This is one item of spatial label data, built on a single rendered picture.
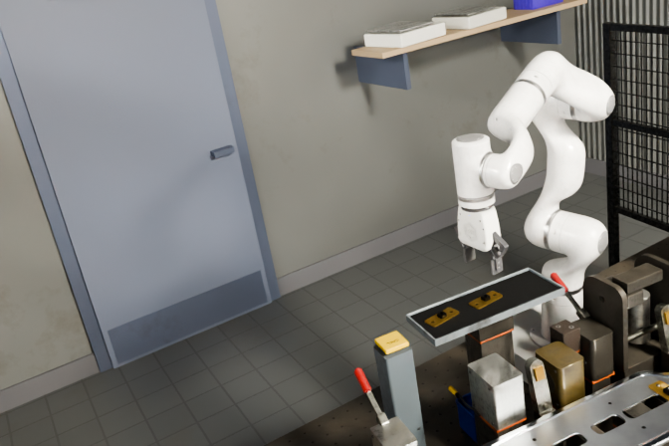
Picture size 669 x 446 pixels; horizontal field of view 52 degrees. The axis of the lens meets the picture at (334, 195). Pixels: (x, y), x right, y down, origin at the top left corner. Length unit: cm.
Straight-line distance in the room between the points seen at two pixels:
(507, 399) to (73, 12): 281
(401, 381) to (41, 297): 265
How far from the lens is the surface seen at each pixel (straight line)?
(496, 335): 173
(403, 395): 166
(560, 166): 194
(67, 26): 366
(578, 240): 199
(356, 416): 216
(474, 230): 161
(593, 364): 176
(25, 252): 387
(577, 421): 162
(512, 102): 166
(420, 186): 474
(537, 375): 161
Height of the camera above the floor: 204
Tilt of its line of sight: 20 degrees down
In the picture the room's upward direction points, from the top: 10 degrees counter-clockwise
